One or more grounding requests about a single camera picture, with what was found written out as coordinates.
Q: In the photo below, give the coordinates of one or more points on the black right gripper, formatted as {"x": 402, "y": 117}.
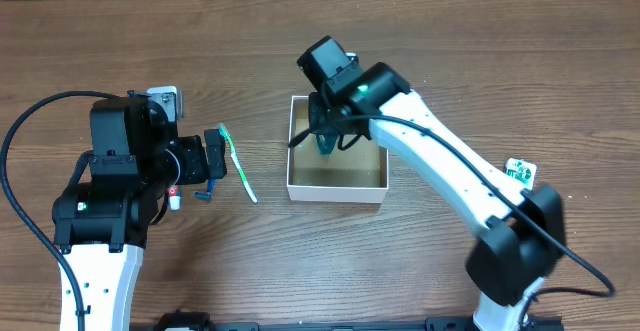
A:
{"x": 324, "y": 122}

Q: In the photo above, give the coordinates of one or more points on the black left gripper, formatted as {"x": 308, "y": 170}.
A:
{"x": 215, "y": 152}

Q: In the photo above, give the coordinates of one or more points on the green white toothbrush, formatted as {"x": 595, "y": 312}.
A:
{"x": 237, "y": 164}

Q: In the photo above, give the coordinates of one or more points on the teal mouthwash bottle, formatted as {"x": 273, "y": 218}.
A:
{"x": 326, "y": 142}

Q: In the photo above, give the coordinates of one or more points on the green soap packet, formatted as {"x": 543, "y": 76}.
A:
{"x": 522, "y": 171}

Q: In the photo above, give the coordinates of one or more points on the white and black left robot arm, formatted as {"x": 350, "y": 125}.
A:
{"x": 120, "y": 189}

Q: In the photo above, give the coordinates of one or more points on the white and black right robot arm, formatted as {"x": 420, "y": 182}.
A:
{"x": 519, "y": 231}

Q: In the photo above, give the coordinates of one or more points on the Colgate toothpaste tube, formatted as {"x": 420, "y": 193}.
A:
{"x": 174, "y": 198}

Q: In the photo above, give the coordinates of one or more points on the white cardboard box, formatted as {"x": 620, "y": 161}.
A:
{"x": 357, "y": 175}

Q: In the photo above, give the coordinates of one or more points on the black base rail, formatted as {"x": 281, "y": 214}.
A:
{"x": 201, "y": 321}

